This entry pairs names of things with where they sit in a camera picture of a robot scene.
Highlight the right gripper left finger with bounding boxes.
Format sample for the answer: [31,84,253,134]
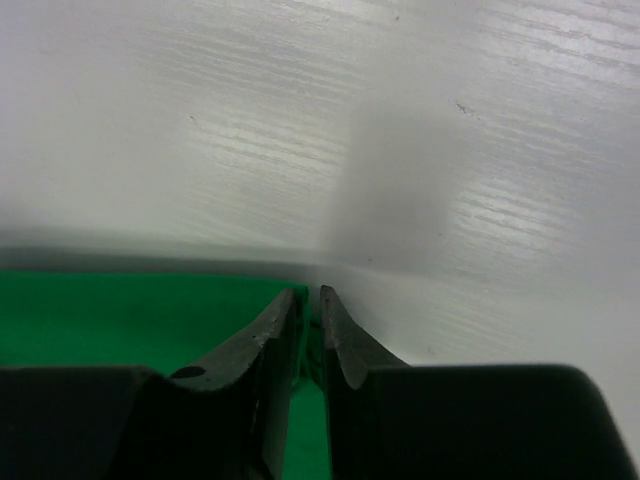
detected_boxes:
[1,289,298,479]

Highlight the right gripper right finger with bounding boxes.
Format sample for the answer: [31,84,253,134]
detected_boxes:
[320,286,638,479]

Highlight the green t-shirt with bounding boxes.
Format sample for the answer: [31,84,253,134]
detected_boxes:
[1,271,330,479]

